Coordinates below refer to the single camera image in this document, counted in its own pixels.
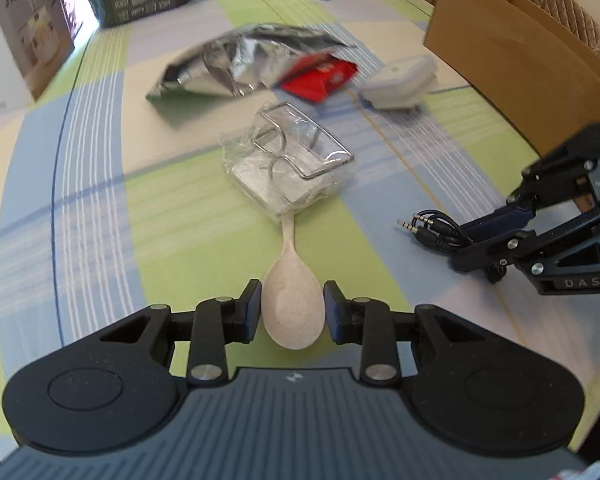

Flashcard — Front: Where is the beige plastic spoon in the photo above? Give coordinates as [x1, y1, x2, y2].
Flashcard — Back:
[261, 211, 325, 350]

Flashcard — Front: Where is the black audio cable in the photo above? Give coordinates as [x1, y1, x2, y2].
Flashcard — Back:
[395, 209, 474, 256]

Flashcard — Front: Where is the red candy packet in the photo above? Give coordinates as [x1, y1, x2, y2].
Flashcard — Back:
[280, 55, 358, 103]

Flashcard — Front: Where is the silver foil bag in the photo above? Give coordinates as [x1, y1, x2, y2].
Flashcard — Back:
[146, 23, 354, 101]

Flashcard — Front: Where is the brown cardboard box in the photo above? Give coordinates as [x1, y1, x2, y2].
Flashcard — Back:
[424, 0, 600, 155]

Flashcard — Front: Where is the plaid tablecloth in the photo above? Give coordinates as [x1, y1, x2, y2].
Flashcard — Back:
[0, 0, 600, 456]

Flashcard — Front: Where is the white power adapter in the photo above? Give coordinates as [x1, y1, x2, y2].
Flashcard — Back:
[358, 55, 437, 110]

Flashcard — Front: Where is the white appliance box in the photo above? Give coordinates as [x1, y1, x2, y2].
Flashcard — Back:
[0, 0, 74, 115]

